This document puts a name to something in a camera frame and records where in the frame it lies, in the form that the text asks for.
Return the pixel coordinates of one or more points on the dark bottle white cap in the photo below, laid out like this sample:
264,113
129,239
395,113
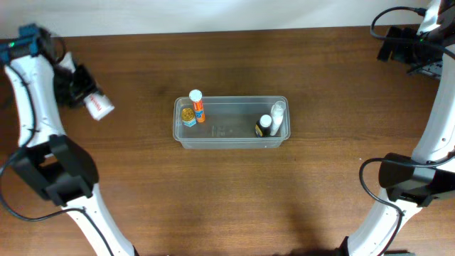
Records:
263,126

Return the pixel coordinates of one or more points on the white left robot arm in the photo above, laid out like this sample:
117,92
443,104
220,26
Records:
52,164

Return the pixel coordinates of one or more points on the clear plastic container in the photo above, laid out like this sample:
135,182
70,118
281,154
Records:
229,123

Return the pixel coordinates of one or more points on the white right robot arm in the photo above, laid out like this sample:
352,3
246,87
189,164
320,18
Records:
402,186

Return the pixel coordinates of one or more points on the orange tube white cap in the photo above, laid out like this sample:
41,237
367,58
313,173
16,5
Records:
196,97

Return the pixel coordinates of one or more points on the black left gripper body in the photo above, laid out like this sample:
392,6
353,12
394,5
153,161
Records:
82,87

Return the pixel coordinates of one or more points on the small jar gold lid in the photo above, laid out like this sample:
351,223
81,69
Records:
188,117

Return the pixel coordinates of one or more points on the white Panadol box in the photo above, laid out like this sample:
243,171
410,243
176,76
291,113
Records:
98,105

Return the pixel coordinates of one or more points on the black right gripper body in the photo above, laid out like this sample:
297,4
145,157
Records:
392,44

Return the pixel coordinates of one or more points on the white squeeze bottle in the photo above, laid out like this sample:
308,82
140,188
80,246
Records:
277,115

